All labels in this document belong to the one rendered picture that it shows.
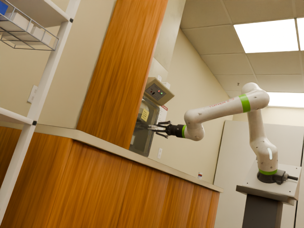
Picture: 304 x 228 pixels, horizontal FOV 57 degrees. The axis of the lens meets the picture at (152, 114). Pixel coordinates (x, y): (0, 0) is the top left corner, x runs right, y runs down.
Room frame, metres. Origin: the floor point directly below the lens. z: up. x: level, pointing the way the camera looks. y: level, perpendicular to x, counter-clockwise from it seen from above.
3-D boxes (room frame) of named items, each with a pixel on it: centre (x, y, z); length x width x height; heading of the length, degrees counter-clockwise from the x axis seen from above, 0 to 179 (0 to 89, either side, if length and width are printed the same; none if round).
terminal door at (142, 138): (1.99, 0.04, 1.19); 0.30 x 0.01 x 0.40; 145
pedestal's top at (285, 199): (1.96, -0.90, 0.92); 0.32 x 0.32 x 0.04; 53
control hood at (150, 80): (1.97, 0.00, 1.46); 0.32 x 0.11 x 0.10; 146
